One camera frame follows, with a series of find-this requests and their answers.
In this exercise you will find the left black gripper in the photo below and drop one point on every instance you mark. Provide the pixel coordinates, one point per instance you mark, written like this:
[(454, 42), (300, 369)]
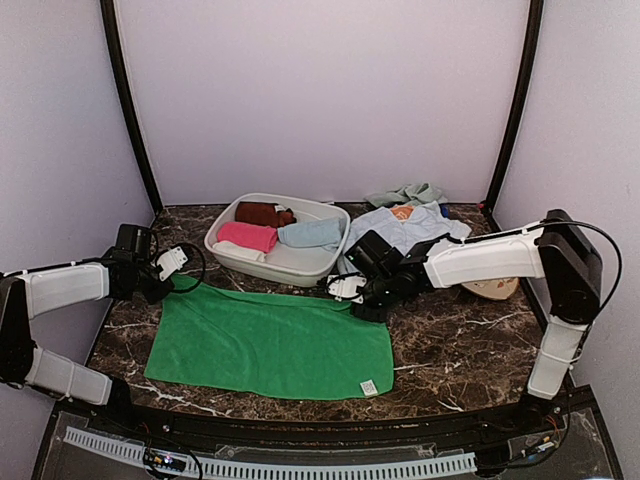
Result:
[(153, 296)]

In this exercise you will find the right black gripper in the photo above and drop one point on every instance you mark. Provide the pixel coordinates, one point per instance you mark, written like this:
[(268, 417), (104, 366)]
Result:
[(375, 314)]

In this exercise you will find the green microfiber towel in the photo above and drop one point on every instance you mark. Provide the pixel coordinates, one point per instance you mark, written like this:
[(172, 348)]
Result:
[(280, 346)]

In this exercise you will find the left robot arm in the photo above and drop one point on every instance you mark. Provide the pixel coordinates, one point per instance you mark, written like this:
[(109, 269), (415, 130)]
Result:
[(126, 268)]

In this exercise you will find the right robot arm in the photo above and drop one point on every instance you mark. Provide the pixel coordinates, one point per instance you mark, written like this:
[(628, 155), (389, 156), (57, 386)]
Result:
[(554, 250)]

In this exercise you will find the white rolled towel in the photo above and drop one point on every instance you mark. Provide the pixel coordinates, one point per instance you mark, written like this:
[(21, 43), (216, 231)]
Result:
[(230, 249)]

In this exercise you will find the light blue rolled towel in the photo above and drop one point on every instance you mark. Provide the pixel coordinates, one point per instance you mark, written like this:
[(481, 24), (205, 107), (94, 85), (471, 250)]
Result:
[(325, 234)]

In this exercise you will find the orange patterned cloth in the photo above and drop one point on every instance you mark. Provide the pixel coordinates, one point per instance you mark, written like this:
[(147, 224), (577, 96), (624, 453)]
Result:
[(402, 212)]

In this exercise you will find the white plastic basin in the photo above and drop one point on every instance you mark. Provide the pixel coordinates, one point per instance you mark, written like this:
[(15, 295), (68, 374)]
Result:
[(302, 267)]

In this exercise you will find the light blue crumpled towel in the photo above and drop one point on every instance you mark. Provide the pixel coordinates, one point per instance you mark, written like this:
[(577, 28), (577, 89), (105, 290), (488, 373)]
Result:
[(425, 222)]

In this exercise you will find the sage green crumpled towel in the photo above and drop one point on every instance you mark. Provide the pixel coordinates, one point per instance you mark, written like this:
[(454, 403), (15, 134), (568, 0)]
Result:
[(409, 194)]

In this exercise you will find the pink rolled towel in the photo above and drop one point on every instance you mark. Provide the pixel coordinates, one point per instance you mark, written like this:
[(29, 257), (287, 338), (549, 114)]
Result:
[(256, 237)]

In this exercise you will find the brown rolled towel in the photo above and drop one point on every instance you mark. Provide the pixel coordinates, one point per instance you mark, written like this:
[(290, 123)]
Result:
[(264, 214)]

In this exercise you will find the small circuit board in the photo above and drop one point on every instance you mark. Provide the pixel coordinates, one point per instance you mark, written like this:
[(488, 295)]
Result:
[(159, 461)]

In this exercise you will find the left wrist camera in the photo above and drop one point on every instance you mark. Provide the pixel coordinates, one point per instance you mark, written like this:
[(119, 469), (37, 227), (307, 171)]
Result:
[(170, 262)]

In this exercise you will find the white slotted cable duct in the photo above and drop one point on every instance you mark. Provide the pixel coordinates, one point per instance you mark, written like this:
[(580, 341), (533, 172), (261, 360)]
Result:
[(270, 464)]

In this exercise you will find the black front rail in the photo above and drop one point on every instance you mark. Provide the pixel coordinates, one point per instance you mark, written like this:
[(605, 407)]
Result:
[(471, 429)]

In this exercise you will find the left black frame post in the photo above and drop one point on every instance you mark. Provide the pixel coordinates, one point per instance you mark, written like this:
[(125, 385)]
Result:
[(126, 100)]

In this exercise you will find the black frame post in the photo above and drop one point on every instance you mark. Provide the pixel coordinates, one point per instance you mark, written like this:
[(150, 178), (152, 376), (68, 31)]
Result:
[(516, 111), (126, 100)]

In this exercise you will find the right black frame post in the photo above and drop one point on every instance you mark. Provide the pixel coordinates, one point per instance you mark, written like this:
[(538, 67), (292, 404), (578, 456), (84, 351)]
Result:
[(516, 111)]

